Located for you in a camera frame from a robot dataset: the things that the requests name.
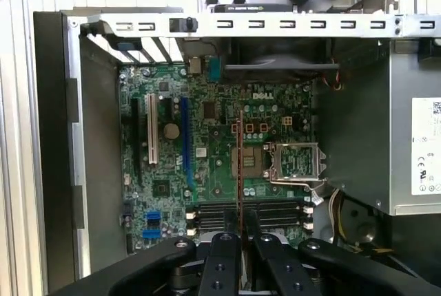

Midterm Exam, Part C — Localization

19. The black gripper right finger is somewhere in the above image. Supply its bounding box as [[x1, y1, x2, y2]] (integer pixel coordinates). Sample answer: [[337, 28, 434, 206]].
[[245, 209, 441, 296]]

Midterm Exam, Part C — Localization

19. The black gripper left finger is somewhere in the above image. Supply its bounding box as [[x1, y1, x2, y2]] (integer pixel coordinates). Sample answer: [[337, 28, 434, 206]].
[[51, 209, 242, 296]]

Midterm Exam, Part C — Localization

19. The RAM stick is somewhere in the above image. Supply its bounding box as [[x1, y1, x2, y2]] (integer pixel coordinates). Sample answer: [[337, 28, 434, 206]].
[[236, 109, 247, 254]]

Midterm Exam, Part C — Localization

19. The black RAM slot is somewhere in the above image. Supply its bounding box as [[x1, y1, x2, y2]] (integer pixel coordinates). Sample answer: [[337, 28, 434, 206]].
[[185, 221, 314, 237], [185, 206, 314, 220], [185, 200, 314, 209], [185, 214, 314, 224]]

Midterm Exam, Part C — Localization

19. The green motherboard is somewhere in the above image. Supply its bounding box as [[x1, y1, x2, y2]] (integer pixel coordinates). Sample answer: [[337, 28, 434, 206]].
[[119, 63, 316, 255]]

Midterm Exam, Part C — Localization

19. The CPU socket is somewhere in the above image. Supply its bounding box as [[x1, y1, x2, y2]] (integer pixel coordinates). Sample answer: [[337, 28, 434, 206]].
[[229, 145, 265, 179]]

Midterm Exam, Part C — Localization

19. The metal socket cover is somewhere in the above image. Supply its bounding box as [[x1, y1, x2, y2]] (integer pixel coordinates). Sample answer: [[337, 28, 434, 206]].
[[264, 141, 327, 184]]

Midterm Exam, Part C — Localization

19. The blue expansion slot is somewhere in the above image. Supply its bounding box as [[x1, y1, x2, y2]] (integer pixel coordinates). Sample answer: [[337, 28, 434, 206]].
[[181, 96, 194, 191]]

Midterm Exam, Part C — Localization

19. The round coin battery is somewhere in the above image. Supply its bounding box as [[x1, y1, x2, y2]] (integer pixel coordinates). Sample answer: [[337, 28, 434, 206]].
[[163, 123, 181, 140]]

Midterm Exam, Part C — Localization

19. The black expansion slot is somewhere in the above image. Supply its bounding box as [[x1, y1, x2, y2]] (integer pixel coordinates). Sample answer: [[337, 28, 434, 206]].
[[130, 97, 143, 187]]

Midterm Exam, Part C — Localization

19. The white expansion slot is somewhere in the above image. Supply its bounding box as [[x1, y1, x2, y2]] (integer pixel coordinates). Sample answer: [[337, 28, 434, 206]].
[[144, 92, 160, 167]]

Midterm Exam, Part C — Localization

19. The grey power supply unit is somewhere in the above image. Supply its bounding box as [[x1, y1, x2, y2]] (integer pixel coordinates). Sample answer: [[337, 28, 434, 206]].
[[311, 39, 441, 218]]

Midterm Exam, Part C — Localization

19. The blue VGA port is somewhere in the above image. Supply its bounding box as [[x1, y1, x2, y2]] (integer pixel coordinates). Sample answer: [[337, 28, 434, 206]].
[[206, 55, 222, 81]]

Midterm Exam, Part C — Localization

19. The black PC case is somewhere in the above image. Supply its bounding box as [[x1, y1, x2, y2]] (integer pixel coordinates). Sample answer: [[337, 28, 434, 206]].
[[32, 10, 441, 296]]

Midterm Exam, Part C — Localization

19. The pale wire bundle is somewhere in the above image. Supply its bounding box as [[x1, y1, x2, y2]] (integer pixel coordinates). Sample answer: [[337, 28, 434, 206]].
[[326, 187, 346, 242]]

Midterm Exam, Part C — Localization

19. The thin wire locking lever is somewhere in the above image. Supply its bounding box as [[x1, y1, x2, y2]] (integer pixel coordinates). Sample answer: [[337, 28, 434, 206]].
[[269, 177, 328, 193]]

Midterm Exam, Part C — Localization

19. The red fan wire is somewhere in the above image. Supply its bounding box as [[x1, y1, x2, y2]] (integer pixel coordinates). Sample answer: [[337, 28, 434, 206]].
[[319, 56, 345, 91]]

